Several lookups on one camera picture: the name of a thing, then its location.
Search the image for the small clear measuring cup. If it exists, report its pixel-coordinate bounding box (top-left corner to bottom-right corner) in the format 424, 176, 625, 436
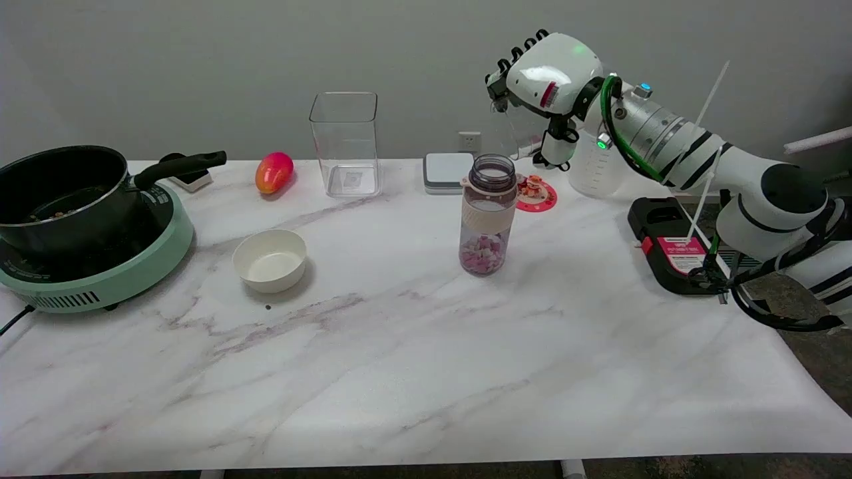
491, 98, 554, 162

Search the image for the black cooker power cord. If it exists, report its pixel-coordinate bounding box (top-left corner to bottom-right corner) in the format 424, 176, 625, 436
0, 305, 35, 337

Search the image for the white square kitchen scale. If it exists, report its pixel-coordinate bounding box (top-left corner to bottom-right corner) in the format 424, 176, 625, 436
423, 152, 475, 196

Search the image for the green cable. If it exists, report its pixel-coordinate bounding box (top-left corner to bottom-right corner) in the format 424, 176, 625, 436
599, 75, 668, 184

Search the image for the black saucepan with handle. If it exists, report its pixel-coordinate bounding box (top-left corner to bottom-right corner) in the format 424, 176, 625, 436
0, 145, 228, 257

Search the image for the white zip tie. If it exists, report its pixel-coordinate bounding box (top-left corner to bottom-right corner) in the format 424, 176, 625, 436
684, 60, 731, 245

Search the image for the mint green induction cooker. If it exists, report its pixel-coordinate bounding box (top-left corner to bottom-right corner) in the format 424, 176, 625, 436
0, 181, 195, 314

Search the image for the large translucent measuring jug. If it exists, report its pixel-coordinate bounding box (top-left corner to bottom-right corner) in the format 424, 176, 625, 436
568, 110, 641, 199

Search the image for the white round bowl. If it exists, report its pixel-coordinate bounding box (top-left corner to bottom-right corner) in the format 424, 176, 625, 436
232, 229, 308, 294

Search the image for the floor vent grille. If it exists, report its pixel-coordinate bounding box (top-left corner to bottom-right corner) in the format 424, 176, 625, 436
718, 246, 761, 268

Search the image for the clear bottle with pink candies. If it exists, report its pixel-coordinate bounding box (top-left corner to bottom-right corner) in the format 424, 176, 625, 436
459, 154, 519, 277

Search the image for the small white black device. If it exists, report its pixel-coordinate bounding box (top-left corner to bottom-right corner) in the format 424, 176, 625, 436
158, 153, 214, 194

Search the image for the clear square plastic container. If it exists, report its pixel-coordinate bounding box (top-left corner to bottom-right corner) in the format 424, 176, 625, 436
309, 92, 382, 198

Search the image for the red round coaster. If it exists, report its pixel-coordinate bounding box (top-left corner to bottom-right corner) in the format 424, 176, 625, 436
516, 176, 558, 213

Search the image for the white pipe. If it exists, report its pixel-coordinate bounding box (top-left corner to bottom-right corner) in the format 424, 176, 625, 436
783, 125, 852, 155

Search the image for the black box with pink label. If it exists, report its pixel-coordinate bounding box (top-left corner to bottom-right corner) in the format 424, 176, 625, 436
628, 196, 730, 297

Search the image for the red orange mango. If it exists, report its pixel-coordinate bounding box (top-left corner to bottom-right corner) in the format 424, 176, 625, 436
255, 152, 295, 195

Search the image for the black cable loop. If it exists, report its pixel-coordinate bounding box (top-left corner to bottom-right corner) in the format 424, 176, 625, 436
687, 200, 852, 333

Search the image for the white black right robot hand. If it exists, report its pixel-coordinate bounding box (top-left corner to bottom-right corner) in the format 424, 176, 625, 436
485, 29, 605, 171

